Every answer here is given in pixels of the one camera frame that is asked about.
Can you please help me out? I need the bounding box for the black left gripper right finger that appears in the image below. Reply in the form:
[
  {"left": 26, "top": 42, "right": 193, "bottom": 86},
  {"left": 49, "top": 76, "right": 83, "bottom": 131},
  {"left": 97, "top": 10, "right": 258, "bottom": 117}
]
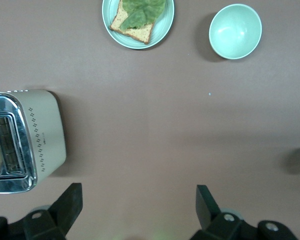
[{"left": 189, "top": 184, "right": 260, "bottom": 240}]

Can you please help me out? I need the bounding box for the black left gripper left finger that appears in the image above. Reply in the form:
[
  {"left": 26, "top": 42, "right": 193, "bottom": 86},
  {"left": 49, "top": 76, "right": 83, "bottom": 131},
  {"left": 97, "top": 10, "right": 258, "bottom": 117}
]
[{"left": 22, "top": 182, "right": 84, "bottom": 240}]

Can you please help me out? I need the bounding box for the beige chrome toaster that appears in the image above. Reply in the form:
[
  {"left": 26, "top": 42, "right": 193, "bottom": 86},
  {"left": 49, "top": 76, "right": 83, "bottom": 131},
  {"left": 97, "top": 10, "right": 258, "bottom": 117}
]
[{"left": 0, "top": 80, "right": 67, "bottom": 195}]

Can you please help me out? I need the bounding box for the brown bread slice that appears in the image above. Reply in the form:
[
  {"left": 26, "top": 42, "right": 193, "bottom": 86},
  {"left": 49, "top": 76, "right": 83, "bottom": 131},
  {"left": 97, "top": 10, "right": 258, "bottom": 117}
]
[{"left": 109, "top": 0, "right": 156, "bottom": 45}]

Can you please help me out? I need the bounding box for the light green bowl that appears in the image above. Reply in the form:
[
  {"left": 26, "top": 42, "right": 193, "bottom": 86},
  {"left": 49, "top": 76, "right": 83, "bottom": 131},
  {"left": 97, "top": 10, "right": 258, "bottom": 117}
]
[{"left": 208, "top": 3, "right": 263, "bottom": 60}]

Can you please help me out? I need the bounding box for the light green plate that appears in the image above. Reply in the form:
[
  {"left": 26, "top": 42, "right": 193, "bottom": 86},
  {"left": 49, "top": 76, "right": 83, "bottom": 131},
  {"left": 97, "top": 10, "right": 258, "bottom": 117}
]
[{"left": 101, "top": 0, "right": 175, "bottom": 50}]

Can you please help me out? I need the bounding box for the green lettuce leaf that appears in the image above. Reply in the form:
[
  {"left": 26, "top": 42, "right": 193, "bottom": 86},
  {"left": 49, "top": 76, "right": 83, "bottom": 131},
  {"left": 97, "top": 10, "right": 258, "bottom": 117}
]
[{"left": 120, "top": 0, "right": 167, "bottom": 30}]

